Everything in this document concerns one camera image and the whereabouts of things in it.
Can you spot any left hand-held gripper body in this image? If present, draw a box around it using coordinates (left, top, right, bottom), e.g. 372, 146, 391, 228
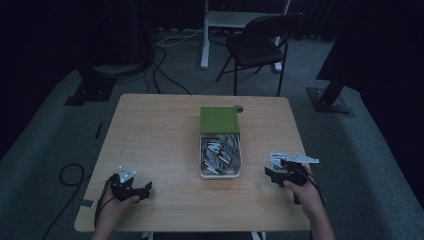
110, 165, 148, 203

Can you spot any person's right hand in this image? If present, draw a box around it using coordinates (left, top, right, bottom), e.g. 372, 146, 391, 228
283, 180, 325, 223

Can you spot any black stand base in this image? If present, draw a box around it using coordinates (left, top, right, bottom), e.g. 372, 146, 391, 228
64, 64, 118, 107
306, 78, 356, 118

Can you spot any black folding chair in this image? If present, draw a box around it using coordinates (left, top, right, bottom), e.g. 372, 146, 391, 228
215, 12, 306, 98

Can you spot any white printed card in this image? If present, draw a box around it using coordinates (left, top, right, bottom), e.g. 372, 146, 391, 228
269, 152, 290, 170

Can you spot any white plastic box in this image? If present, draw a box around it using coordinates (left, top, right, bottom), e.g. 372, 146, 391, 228
198, 132, 243, 180

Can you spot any black curtain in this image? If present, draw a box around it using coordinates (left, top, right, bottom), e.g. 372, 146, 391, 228
0, 0, 155, 161
315, 0, 424, 204

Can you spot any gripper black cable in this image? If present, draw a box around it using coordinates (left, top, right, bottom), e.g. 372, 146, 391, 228
299, 169, 327, 205
93, 175, 116, 228

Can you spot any green box lid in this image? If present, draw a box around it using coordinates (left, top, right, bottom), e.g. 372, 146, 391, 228
199, 106, 241, 135

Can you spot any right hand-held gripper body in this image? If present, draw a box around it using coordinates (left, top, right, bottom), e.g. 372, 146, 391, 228
280, 152, 320, 188

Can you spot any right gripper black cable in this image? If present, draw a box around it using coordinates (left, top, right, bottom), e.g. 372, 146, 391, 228
299, 169, 327, 205

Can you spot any white desk frame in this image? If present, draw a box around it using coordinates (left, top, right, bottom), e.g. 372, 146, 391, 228
200, 0, 292, 73

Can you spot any pile of small grey pieces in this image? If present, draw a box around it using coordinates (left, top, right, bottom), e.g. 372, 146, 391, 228
201, 133, 241, 176

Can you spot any person's left hand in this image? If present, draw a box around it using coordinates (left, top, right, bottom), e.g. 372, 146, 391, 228
97, 195, 141, 225

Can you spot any white cable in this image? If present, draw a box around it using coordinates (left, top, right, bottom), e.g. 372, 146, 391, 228
155, 28, 205, 48

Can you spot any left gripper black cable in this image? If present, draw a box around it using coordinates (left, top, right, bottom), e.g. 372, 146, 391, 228
93, 175, 116, 228

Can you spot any looped black floor cable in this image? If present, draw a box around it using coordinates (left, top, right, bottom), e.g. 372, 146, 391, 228
41, 162, 93, 240

